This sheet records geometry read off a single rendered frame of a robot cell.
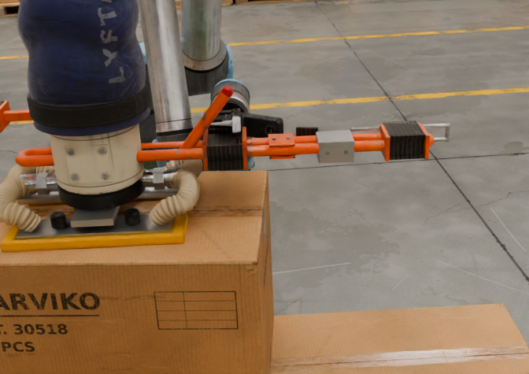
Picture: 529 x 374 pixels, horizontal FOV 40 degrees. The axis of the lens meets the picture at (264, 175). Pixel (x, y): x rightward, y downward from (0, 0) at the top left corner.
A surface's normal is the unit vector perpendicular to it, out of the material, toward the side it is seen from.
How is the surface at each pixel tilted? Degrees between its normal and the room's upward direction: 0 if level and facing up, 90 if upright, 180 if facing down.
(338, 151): 90
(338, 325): 0
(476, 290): 0
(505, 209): 0
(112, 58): 74
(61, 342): 90
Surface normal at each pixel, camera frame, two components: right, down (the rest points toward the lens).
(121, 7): 0.74, -0.12
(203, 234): -0.04, -0.91
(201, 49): 0.01, 0.87
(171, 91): 0.22, 0.07
